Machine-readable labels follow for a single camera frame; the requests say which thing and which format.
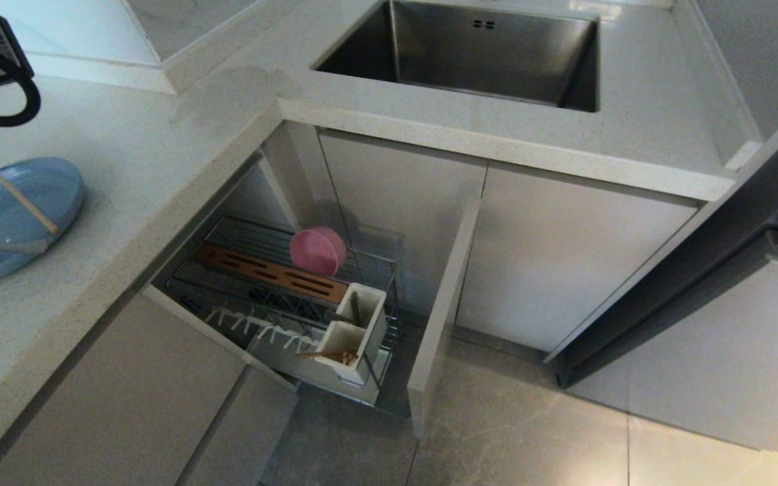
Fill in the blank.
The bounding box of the wooden chopstick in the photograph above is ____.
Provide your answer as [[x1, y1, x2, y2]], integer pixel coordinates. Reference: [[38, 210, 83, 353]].
[[295, 349, 357, 365], [0, 161, 61, 236]]

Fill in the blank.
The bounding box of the pink speckled bowl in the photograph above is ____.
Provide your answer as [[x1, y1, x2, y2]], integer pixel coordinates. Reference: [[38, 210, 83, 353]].
[[290, 226, 347, 276]]

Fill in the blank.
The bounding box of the beige pull-out cabinet front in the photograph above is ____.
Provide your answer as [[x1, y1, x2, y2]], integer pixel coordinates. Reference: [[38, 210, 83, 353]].
[[407, 196, 482, 439]]

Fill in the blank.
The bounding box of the blue round plate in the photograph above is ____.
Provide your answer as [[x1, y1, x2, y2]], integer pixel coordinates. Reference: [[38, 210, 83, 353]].
[[0, 158, 86, 290]]

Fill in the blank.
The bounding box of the large beige drawer front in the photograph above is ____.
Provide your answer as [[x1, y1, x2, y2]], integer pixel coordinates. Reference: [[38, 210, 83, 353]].
[[0, 292, 249, 486]]

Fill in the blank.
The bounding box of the white drip tray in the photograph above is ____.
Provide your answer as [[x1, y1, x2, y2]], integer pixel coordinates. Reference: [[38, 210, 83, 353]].
[[247, 324, 393, 407]]

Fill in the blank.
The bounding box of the small beige drawer front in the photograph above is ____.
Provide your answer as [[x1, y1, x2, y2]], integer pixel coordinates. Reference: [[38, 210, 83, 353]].
[[178, 367, 300, 486]]

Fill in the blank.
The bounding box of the narrow beige cabinet door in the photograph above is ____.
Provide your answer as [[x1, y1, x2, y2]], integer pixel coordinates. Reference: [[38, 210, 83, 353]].
[[319, 132, 488, 318]]

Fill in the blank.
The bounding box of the white two-compartment cutlery holder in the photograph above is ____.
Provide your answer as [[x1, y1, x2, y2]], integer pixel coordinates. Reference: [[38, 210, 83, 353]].
[[313, 282, 388, 387]]

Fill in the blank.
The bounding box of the stainless steel sink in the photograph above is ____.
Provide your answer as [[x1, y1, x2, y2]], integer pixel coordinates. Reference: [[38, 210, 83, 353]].
[[313, 0, 598, 114]]

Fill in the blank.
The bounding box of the wide beige cabinet door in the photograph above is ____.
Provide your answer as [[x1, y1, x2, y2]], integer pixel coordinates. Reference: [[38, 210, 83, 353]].
[[455, 165, 698, 353]]

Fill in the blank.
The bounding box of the white appliance front panel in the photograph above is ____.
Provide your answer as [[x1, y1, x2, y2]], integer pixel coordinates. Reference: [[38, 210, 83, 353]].
[[567, 226, 778, 460]]

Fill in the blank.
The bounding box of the chrome wire pull-out rack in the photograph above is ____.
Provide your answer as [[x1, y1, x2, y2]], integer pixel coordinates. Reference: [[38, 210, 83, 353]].
[[166, 215, 405, 412]]

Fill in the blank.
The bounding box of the dark grey door frame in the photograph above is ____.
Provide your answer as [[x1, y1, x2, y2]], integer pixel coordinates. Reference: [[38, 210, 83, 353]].
[[543, 101, 778, 390]]

